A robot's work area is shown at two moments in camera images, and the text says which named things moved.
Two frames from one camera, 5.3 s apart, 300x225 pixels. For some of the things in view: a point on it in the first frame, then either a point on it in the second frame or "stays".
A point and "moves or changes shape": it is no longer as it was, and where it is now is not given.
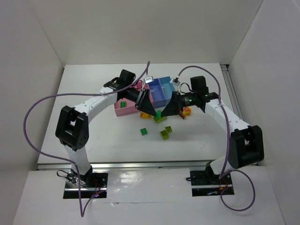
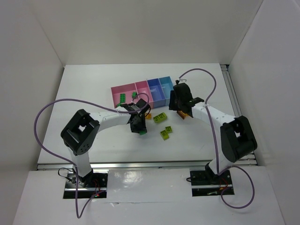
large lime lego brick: x=162 y=119 stays
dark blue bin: x=157 y=95 stays
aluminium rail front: x=134 y=165 stays
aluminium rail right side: x=235 y=100 stays
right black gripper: x=176 y=102 → x=175 y=106
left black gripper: x=141 y=99 → x=138 y=126
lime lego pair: x=164 y=133 stays
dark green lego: x=159 y=114 moves or changes shape
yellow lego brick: x=145 y=116 stays
